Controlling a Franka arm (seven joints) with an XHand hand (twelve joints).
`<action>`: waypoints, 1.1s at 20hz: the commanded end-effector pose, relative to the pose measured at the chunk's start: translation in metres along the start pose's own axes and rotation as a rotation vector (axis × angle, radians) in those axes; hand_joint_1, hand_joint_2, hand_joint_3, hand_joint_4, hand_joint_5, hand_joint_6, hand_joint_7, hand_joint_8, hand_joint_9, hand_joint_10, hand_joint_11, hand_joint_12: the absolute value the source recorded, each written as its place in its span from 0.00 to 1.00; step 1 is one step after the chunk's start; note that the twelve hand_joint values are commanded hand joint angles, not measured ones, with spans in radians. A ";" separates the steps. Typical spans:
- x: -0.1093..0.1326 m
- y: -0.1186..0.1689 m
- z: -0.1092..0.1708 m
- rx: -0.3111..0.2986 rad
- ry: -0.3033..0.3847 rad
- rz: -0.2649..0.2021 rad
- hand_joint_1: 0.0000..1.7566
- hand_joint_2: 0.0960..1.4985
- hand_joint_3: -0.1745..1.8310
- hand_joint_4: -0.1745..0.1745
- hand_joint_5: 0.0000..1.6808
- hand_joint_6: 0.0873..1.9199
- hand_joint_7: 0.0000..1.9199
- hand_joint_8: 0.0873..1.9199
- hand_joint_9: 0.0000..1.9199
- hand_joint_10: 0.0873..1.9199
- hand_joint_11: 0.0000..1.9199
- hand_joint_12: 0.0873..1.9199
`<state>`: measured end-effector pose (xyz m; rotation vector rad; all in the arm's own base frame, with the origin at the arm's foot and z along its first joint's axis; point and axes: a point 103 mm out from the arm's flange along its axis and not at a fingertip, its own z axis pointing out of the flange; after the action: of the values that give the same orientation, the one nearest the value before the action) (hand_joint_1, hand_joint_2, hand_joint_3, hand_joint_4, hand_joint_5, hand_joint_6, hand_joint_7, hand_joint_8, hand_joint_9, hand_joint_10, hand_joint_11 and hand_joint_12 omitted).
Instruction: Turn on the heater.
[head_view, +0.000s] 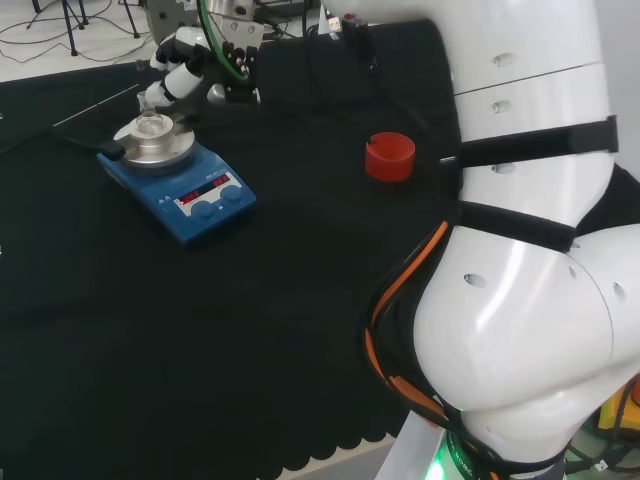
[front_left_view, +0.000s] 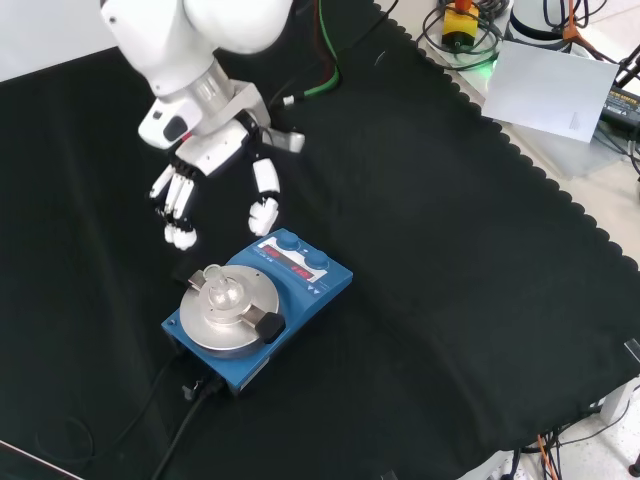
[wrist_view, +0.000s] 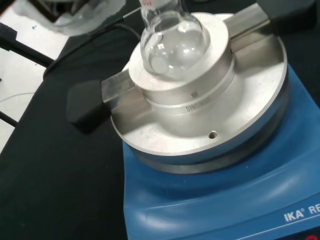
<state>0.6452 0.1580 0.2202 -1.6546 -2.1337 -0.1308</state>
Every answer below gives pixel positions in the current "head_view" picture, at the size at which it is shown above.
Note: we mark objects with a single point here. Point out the heater with blue base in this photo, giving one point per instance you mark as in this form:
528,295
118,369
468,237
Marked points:
200,175

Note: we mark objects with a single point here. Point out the red ribbed round cap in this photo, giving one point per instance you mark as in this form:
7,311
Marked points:
390,157

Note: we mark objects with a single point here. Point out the black tripod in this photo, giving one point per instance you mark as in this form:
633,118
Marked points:
75,22

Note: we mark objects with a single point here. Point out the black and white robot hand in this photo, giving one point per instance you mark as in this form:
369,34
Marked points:
180,80

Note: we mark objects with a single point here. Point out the black bench cloth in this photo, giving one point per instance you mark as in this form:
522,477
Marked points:
200,325

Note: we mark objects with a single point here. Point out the thin glass rod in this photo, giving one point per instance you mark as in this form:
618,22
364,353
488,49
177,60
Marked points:
95,106

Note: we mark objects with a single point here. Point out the yellow stop button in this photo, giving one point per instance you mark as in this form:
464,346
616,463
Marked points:
617,407

